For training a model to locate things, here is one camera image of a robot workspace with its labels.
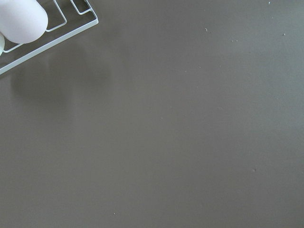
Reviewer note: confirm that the pink cup in rack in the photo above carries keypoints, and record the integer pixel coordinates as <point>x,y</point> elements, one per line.
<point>22,21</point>

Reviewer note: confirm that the white cup in rack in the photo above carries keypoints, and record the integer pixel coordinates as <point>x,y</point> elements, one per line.
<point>2,44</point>

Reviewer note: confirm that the white wire cup rack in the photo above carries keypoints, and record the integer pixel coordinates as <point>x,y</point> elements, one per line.
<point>66,18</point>

